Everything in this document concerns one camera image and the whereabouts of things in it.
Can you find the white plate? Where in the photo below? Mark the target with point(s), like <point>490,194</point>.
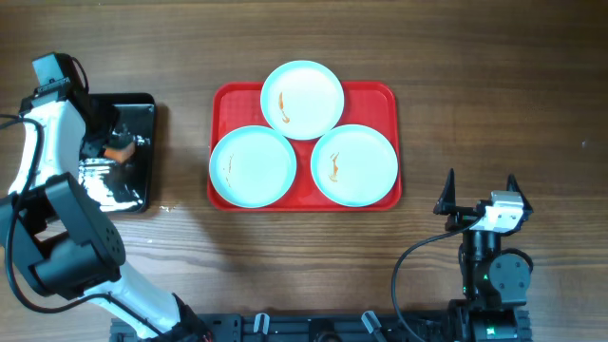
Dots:
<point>354,165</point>
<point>302,100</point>
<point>252,166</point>

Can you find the green and orange sponge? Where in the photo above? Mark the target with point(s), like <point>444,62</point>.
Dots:
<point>119,152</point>

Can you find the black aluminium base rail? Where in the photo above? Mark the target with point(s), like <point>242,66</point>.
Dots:
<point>431,326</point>

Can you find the red plastic tray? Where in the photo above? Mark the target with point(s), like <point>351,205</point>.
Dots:
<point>369,103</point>

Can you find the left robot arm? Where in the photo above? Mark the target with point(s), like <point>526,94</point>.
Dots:
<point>61,249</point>

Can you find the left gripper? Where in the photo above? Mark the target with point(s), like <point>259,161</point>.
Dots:
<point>100,143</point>

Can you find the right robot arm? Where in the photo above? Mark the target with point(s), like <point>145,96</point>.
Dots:
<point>495,280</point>

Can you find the black rectangular water basin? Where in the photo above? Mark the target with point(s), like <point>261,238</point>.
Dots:
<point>124,187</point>

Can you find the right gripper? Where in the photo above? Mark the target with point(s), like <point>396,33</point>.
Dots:
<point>468,211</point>

